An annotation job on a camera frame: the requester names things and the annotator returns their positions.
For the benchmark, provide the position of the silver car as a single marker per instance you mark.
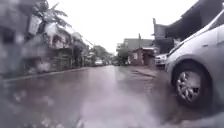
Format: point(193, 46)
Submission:
point(200, 50)

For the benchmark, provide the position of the palm tree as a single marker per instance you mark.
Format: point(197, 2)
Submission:
point(50, 15)

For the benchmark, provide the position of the grey building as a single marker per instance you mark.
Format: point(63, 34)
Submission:
point(135, 43)

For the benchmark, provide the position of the row of houses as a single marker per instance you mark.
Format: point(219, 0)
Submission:
point(50, 50)

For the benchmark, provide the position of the small brown building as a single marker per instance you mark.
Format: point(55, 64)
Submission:
point(143, 56)

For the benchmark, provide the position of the wet grey asphalt road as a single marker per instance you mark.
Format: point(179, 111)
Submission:
point(100, 90)

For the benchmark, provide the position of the white car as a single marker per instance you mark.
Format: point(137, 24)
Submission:
point(160, 59)

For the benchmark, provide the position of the vehicle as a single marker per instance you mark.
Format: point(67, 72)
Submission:
point(98, 62)

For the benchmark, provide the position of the building with dark roof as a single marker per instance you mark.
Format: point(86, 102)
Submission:
point(193, 23)

